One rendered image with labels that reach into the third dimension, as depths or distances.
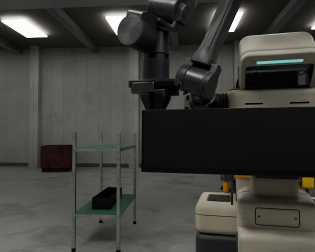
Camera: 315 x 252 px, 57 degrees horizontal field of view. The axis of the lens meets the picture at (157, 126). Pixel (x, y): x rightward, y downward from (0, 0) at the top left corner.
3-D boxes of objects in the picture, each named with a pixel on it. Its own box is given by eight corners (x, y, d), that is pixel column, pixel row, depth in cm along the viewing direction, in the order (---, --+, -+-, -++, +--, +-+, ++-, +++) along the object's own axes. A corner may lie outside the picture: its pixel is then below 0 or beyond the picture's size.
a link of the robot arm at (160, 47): (174, 31, 63) (151, 35, 66) (158, 19, 57) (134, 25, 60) (174, 62, 63) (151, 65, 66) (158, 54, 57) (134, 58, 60)
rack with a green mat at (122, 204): (70, 252, 267) (71, 132, 270) (99, 222, 358) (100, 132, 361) (119, 254, 263) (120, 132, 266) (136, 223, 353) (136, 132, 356)
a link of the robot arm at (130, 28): (192, 8, 60) (158, 2, 64) (166, -19, 50) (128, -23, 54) (174, 64, 61) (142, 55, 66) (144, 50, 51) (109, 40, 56)
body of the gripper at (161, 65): (176, 87, 57) (177, 50, 57) (127, 89, 59) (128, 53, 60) (182, 92, 63) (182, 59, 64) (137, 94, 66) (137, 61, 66)
